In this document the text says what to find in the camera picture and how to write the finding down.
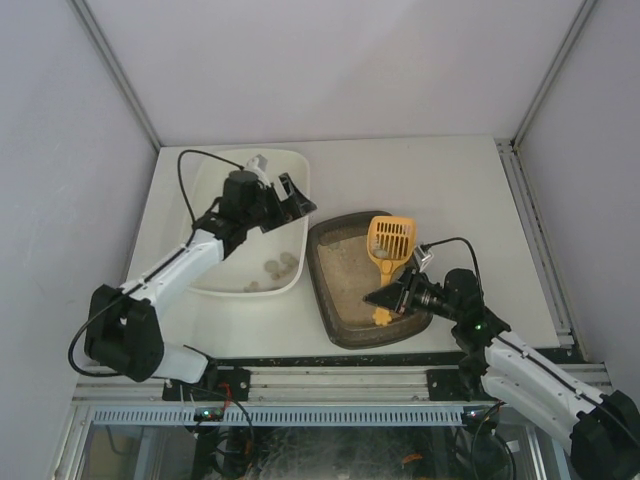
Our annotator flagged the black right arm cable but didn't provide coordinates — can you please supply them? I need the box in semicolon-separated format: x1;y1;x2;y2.
424;236;640;451

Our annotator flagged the right aluminium corner post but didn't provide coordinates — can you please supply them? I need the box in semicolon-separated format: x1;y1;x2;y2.
511;0;600;150

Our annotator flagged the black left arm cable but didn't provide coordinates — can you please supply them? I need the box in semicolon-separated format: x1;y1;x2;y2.
67;149;256;426

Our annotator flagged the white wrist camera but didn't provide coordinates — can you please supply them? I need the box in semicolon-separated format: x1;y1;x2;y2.
245;154;271;187
413;244;434;273

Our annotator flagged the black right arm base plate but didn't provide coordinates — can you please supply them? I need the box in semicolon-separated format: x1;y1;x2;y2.
426;369;483;401

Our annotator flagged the aluminium mounting rail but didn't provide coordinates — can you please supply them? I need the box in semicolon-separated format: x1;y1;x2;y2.
71;362;617;407

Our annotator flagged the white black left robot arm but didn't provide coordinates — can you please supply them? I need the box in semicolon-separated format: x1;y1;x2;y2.
74;169;317;384

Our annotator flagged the grey slotted cable duct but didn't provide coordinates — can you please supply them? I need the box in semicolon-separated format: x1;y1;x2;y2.
92;405;465;427

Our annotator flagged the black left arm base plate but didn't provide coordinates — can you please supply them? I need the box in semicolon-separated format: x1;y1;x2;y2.
162;367;251;402

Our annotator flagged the dark grey litter box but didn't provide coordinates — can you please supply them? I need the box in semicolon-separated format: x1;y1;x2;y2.
306;210;433;350

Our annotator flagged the left aluminium corner post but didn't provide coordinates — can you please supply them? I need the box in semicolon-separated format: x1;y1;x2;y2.
67;0;162;153

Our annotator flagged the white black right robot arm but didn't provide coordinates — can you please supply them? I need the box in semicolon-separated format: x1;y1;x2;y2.
363;268;639;479

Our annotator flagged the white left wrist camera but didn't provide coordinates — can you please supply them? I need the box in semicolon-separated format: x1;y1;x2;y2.
245;154;271;187

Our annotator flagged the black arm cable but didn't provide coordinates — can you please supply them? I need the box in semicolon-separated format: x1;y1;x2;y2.
424;236;640;451
67;149;256;426

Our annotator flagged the orange plastic litter scoop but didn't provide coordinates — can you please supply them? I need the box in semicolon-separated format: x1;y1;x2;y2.
366;214;419;327

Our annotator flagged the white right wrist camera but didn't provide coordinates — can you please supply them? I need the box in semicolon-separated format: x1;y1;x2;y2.
413;244;434;273

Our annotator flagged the aluminium corner post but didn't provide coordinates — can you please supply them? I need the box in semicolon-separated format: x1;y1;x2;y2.
511;0;600;150
67;0;162;153

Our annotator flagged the white plastic waste tub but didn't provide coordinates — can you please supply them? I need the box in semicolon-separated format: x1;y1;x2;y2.
178;147;310;297

